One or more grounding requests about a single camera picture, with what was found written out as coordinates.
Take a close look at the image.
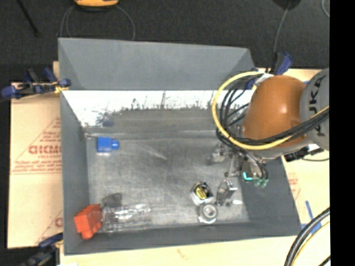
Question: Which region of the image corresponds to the dark grey lump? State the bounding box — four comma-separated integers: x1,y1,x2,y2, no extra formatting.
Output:
103,193,123,208

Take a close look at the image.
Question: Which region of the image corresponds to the black cylinder on white bracket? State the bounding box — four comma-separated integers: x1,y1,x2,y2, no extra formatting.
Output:
284,145,323,162

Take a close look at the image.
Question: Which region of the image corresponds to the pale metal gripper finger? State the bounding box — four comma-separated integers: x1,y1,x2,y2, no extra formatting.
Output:
206,144,227,166
215,179,239,207

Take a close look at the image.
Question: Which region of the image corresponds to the blue plastic block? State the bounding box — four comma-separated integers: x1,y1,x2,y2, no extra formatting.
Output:
95,136,120,153

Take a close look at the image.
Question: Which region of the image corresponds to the clear plastic bottle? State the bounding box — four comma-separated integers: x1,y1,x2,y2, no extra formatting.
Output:
102,203,152,232

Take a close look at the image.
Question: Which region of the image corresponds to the red toy block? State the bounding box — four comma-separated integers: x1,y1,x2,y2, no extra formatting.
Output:
73,203,104,241

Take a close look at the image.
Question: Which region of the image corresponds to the grey metal bin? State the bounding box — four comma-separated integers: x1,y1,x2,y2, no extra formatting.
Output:
57,37,302,255

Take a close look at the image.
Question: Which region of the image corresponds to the black and yellow packet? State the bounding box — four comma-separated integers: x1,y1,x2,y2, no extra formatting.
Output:
190,182,214,205

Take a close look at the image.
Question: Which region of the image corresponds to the clear round glass piece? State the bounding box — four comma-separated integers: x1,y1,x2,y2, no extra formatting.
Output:
197,203,219,224

